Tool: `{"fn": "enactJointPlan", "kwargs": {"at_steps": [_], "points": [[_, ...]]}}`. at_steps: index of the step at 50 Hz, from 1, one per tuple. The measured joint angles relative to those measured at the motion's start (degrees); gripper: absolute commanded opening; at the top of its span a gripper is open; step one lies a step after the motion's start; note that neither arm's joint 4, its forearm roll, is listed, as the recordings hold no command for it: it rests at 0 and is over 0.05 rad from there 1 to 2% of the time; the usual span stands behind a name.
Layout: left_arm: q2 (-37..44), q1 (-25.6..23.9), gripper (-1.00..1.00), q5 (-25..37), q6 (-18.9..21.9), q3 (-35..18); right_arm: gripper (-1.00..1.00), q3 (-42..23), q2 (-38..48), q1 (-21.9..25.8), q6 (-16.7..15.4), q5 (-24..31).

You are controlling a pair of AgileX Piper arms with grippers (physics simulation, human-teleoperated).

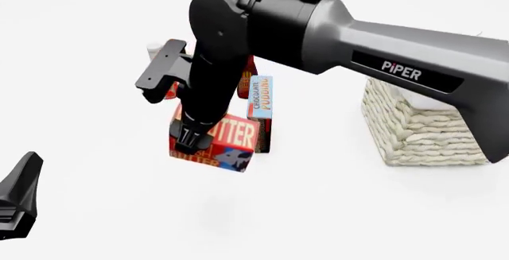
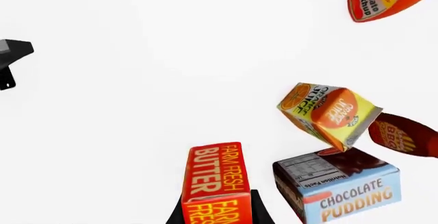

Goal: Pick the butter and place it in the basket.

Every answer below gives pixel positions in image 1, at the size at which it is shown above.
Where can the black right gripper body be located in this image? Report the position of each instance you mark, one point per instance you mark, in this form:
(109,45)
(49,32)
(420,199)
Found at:
(191,136)

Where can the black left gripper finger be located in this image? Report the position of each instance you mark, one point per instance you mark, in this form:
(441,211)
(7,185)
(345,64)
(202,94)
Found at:
(24,179)

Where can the small white container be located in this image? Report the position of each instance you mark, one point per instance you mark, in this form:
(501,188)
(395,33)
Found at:
(152,50)

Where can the red and white butter box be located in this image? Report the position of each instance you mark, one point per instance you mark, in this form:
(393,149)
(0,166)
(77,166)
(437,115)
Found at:
(234,140)

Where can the silver and black right robot arm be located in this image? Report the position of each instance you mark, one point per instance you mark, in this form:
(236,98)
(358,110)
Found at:
(397,51)

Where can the chocolate pudding box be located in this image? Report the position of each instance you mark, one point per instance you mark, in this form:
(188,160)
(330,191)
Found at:
(260,99)

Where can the white woven basket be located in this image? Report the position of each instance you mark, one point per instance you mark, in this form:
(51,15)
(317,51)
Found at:
(417,140)

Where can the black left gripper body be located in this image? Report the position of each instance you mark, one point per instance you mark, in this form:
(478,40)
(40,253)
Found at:
(14,221)

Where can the dark red sauce bottle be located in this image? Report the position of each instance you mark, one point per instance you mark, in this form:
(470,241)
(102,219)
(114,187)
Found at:
(247,82)

